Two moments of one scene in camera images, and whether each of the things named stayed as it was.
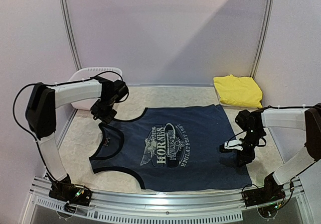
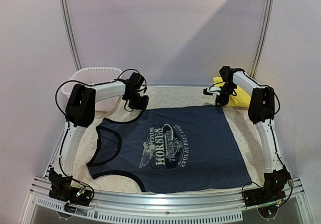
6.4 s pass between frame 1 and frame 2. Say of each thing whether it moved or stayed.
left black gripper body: moved
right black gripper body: moved
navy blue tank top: stayed
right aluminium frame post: stayed
